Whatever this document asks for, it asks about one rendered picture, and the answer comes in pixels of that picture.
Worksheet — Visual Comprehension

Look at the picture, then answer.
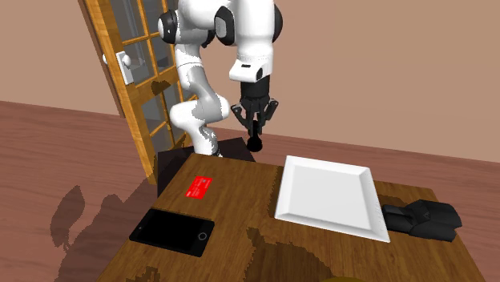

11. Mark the white square plate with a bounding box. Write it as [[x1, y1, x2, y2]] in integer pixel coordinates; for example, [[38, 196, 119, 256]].
[[274, 154, 391, 244]]

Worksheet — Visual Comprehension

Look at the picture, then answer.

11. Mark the dark robot stand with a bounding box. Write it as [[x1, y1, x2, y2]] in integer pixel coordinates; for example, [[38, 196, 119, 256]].
[[156, 137, 257, 197]]

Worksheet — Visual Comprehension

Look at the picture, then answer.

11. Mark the black tablet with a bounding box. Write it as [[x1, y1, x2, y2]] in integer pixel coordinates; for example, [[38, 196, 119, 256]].
[[128, 207, 216, 258]]

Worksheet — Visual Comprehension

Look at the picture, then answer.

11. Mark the brown wooden table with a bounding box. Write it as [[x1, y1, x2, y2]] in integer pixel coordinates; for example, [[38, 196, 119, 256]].
[[95, 151, 487, 282]]

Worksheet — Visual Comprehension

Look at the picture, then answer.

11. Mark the wooden glass-paned door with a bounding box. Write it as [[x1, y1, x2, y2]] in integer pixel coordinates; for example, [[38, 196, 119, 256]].
[[77, 0, 198, 185]]

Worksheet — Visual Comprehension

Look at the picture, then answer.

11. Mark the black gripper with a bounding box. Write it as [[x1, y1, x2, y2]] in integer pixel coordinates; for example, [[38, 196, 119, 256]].
[[229, 75, 280, 136]]

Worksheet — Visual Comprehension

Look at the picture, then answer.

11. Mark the black angular object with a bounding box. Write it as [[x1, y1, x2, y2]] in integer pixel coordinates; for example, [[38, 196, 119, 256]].
[[381, 199, 464, 244]]

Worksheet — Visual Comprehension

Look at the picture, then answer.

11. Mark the black round-ended tool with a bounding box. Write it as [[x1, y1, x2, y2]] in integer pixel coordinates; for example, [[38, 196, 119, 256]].
[[246, 120, 264, 153]]

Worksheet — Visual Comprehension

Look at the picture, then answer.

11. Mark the red card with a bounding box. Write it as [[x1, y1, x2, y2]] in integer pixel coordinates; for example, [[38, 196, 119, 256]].
[[184, 175, 214, 200]]

